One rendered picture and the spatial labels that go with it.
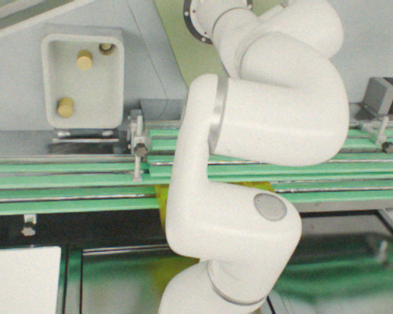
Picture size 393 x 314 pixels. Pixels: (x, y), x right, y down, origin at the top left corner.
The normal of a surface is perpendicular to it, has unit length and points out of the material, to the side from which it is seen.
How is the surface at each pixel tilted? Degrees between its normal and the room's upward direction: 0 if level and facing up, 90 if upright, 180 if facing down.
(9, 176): 90
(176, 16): 2
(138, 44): 0
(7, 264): 90
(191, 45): 2
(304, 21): 46
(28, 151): 90
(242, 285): 26
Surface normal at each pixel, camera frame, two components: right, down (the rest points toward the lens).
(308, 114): 0.09, -0.24
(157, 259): 0.12, -0.84
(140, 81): 0.20, 0.54
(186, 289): -0.65, -0.49
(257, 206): 0.18, -0.60
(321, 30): 0.00, 0.23
